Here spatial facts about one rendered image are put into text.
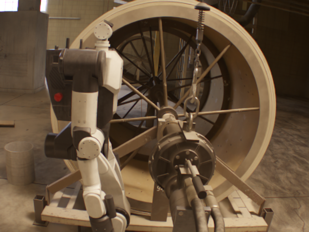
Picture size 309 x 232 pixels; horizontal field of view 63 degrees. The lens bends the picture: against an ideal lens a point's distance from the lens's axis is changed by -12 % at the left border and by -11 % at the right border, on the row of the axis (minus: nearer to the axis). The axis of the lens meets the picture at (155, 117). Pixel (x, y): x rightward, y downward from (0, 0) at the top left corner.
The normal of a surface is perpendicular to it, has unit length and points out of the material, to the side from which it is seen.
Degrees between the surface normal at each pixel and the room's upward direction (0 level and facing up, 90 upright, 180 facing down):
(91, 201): 90
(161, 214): 90
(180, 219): 90
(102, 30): 90
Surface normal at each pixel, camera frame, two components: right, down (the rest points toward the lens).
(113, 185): 0.06, 0.64
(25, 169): 0.75, 0.24
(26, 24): 0.05, 0.25
